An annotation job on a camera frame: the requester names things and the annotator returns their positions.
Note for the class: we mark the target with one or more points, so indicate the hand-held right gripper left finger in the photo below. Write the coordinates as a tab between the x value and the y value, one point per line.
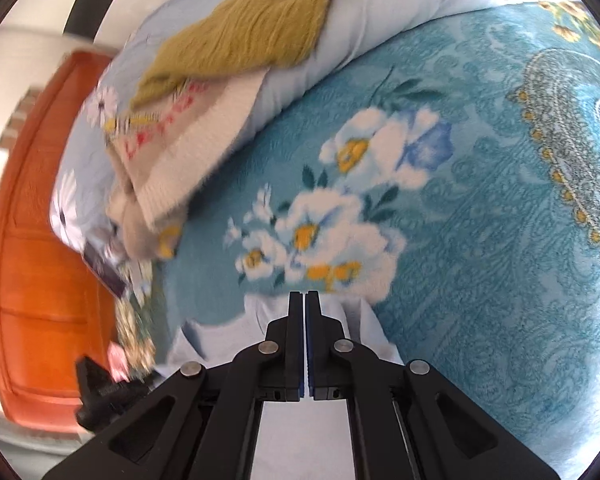
295	330

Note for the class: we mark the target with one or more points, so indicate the smartphone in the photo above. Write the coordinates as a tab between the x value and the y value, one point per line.
105	270

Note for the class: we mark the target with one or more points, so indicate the olive green fuzzy sweater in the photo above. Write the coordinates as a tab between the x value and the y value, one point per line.
255	25

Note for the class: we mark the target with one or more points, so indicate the teal floral blanket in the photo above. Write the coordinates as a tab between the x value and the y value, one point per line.
480	210

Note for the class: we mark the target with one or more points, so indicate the wall switch panel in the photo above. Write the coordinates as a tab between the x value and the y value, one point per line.
20	117

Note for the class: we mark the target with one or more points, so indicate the light blue long-sleeve shirt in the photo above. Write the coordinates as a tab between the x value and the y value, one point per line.
220	340

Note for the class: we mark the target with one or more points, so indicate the light blue daisy duvet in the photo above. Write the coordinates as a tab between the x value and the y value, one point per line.
380	5

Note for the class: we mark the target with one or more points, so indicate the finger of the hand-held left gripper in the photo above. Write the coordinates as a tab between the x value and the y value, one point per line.
97	385

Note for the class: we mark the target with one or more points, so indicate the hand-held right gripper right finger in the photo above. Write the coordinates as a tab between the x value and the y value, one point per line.
314	330

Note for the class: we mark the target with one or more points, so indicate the pink striped cloth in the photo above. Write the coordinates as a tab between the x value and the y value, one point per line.
119	360

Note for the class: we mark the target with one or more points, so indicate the beige knit sweater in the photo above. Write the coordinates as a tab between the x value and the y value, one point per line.
190	160

